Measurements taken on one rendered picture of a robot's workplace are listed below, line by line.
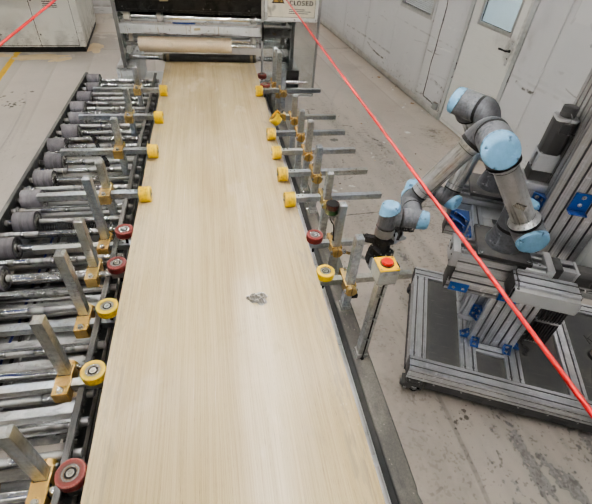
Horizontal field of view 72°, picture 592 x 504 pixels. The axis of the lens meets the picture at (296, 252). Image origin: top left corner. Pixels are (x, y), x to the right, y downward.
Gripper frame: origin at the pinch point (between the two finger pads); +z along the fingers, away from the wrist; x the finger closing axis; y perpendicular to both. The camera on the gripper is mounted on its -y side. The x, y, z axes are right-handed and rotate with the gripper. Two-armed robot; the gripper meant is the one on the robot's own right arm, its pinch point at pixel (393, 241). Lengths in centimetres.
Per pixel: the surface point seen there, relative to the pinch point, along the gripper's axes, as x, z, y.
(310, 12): 247, -53, 2
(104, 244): 10, -1, -140
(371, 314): -57, -15, -33
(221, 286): -29, -8, -87
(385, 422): -85, 12, -31
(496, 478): -90, 83, 41
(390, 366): -22, 83, 10
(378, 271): -57, -38, -35
